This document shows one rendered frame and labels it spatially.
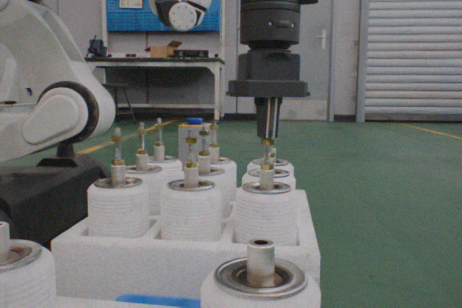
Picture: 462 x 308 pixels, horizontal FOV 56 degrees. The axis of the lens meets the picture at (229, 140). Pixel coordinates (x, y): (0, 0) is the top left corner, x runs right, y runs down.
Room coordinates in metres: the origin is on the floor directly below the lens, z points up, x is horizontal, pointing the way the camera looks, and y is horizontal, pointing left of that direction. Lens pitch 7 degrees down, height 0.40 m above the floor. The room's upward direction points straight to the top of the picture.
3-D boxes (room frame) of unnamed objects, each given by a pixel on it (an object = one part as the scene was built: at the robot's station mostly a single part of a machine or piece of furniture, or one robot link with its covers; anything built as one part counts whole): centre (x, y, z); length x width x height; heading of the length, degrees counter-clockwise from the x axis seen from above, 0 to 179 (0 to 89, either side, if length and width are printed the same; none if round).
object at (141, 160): (0.80, 0.16, 0.26); 0.02 x 0.02 x 0.03
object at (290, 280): (0.34, -0.03, 0.25); 0.08 x 0.08 x 0.01
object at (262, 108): (0.65, -0.05, 0.36); 0.03 x 0.02 x 0.06; 20
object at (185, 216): (0.67, 0.06, 0.16); 0.10 x 0.10 x 0.18
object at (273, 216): (0.66, -0.06, 0.16); 0.10 x 0.10 x 0.18
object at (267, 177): (0.66, -0.06, 0.26); 0.02 x 0.02 x 0.03
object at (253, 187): (0.66, -0.06, 0.25); 0.08 x 0.08 x 0.01
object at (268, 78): (0.66, -0.06, 0.45); 0.13 x 0.10 x 0.12; 110
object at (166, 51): (5.52, 0.83, 0.87); 0.40 x 0.30 x 0.23; 72
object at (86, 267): (0.79, 0.05, 0.09); 0.39 x 0.39 x 0.18; 83
